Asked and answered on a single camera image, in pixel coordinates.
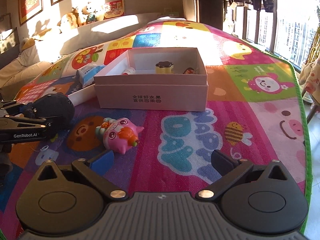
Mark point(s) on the red picture book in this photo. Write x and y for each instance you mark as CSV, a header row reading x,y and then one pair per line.
x,y
114,9

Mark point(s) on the blue white tissue pack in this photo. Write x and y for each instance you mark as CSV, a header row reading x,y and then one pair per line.
x,y
86,73

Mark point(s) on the pink cartoon squishy toy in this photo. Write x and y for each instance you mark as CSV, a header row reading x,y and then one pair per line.
x,y
118,135

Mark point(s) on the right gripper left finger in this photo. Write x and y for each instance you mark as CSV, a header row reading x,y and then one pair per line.
x,y
91,172

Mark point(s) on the white cardboard box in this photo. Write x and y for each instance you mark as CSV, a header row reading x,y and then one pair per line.
x,y
147,90

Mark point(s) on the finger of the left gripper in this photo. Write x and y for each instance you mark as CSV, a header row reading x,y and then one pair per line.
x,y
55,125
14,108

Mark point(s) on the boy figure keychain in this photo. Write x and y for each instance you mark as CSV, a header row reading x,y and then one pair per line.
x,y
190,71

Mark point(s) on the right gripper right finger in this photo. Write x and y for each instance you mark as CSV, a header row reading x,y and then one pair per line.
x,y
233,173

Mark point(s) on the small white yogurt bottle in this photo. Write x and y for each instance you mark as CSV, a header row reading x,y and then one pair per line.
x,y
129,71

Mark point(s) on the black plush toy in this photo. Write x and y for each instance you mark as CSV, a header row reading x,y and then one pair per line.
x,y
56,108

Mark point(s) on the colourful cartoon play mat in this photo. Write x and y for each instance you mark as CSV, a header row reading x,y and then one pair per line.
x,y
254,111

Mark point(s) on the yellow pudding toy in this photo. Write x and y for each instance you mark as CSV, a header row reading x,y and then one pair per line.
x,y
164,67

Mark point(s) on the floral garment on table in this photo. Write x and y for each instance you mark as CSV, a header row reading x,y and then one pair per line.
x,y
310,77

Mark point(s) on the orange plush toy on ledge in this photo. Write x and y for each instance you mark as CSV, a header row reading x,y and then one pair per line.
x,y
69,21

